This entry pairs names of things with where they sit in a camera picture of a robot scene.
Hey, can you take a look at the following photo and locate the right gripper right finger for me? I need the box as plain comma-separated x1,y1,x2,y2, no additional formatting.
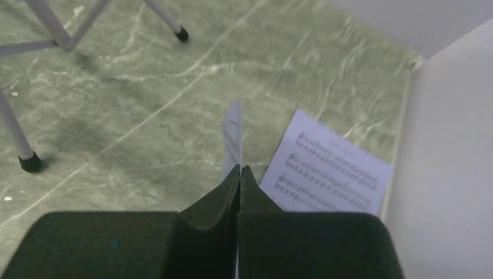
237,166,404,278

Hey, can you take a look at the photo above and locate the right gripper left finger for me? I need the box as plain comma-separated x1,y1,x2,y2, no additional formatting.
2,166,241,278

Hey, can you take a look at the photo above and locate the sheet music paper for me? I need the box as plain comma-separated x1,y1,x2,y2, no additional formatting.
260,109,394,216
222,101,244,180

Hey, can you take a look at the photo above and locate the lilac tripod music stand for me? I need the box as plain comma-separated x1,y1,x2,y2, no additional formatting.
0,0,190,173

